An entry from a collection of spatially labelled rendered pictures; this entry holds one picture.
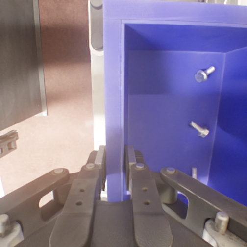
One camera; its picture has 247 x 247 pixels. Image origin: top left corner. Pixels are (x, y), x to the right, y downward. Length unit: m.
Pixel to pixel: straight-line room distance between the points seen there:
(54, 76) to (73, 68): 0.14
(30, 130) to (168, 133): 1.29
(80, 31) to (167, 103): 1.12
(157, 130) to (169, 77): 0.06
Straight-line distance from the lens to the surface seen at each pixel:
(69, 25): 1.31
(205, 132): 0.22
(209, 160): 0.26
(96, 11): 0.39
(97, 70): 0.40
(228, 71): 0.23
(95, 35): 0.36
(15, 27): 1.15
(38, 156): 1.49
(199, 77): 0.21
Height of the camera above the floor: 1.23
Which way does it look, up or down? 75 degrees down
